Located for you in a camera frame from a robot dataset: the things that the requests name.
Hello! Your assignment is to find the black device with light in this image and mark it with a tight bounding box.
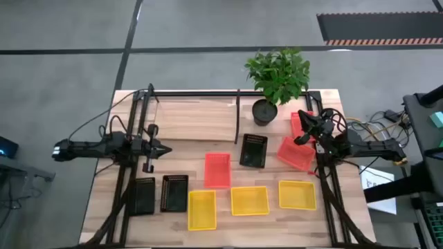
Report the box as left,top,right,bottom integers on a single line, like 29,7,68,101
0,135,20,160

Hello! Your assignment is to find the yellow plastic basket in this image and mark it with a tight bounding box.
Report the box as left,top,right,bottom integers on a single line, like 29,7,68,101
230,185,271,216
278,180,318,211
188,190,217,232

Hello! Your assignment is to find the dark grey cart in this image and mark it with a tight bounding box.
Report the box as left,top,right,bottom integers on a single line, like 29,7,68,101
402,84,443,198

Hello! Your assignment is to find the black aluminium table frame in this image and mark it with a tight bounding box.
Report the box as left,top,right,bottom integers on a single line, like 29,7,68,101
82,89,380,249

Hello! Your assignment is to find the grey desk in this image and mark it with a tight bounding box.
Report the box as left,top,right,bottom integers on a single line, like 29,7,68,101
0,155,56,249

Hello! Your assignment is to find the black slanted beam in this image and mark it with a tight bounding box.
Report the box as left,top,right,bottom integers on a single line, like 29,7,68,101
363,162,443,204

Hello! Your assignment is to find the white paper sheet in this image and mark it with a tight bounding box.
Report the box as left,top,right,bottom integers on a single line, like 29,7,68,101
359,165,398,216

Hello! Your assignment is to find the teal box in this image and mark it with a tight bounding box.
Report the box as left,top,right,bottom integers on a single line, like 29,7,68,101
428,111,443,129

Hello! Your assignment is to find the backlit keyboard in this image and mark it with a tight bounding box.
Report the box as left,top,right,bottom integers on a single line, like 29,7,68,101
422,201,443,240

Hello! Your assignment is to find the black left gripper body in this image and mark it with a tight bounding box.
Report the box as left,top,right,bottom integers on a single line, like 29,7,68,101
132,123,161,174

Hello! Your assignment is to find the black plant pot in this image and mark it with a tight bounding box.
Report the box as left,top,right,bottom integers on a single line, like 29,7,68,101
251,98,279,127

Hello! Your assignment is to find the black shelf end post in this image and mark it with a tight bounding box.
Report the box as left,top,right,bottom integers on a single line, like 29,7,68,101
234,89,242,145

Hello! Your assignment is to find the green leafy plant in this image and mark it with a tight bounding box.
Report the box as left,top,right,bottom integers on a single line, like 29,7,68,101
244,47,311,107

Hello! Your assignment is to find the red plastic basket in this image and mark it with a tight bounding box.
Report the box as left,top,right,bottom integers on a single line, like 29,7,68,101
204,152,232,190
276,136,316,173
290,111,316,143

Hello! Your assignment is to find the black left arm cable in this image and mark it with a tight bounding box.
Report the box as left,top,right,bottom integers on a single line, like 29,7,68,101
67,89,148,142

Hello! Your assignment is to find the black plastic basket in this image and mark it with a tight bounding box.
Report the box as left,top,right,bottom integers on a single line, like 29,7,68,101
239,133,269,169
129,177,156,216
160,174,190,213

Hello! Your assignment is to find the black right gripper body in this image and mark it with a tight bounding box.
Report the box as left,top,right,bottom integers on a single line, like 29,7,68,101
306,116,335,145

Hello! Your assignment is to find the black hazard-striped floor mat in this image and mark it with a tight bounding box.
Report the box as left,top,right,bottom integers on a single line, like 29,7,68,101
316,11,443,47

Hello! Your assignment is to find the yellow cable with plug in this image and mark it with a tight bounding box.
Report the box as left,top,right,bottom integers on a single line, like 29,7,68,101
345,117,408,166

